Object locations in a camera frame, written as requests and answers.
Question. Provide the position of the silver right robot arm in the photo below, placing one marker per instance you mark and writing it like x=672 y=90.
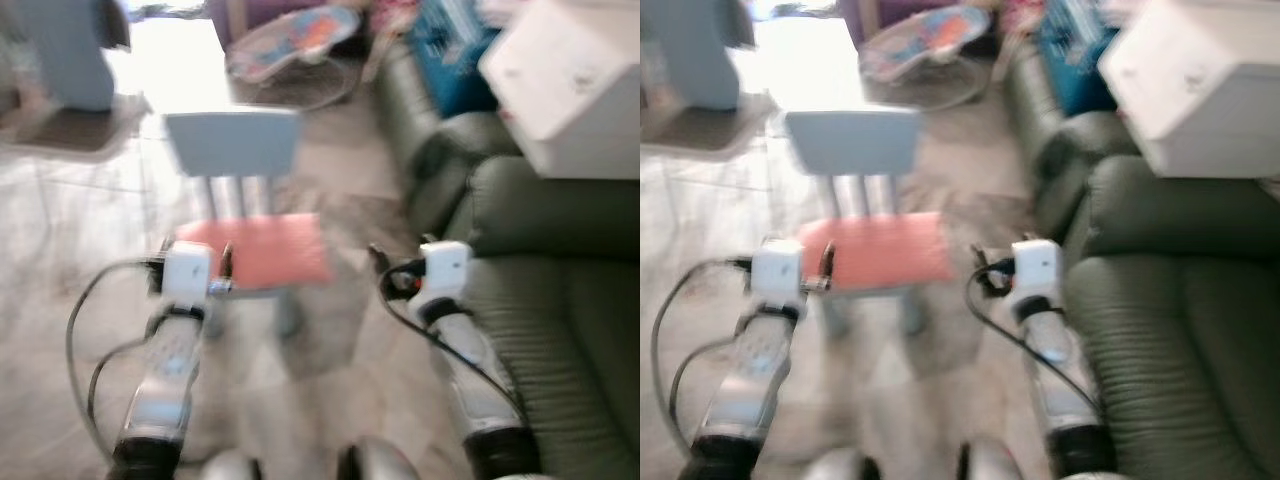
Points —
x=475 y=380
x=1060 y=375

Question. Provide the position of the dark green leather sofa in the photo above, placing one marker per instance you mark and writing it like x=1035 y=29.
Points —
x=1180 y=320
x=560 y=300

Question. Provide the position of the red chair seat pad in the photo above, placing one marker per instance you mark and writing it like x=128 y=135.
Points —
x=265 y=250
x=885 y=250

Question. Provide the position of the small grey chair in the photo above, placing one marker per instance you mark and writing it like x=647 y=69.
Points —
x=235 y=142
x=855 y=140

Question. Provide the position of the silver left robot leg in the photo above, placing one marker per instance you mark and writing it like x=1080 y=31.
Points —
x=842 y=466
x=230 y=468

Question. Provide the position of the silver robot leg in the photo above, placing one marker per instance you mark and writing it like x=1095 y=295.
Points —
x=230 y=468
x=842 y=466
x=378 y=462

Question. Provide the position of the silver right robot leg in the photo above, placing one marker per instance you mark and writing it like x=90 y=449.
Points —
x=378 y=462

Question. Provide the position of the blue bag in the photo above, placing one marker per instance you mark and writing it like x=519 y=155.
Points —
x=455 y=60
x=1075 y=60

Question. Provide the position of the colourful baby bouncer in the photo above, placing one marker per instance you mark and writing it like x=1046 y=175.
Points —
x=295 y=45
x=925 y=45

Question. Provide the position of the purple armchair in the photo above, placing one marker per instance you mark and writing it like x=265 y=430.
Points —
x=222 y=8
x=850 y=12

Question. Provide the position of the white box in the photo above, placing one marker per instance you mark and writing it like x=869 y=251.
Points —
x=1195 y=80
x=570 y=80

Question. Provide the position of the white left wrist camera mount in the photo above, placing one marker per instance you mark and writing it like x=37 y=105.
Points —
x=187 y=272
x=778 y=270

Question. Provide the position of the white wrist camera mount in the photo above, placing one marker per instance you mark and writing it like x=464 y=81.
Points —
x=778 y=270
x=187 y=272
x=1038 y=266
x=445 y=270

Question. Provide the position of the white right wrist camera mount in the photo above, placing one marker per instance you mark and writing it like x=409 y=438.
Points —
x=445 y=270
x=1038 y=266

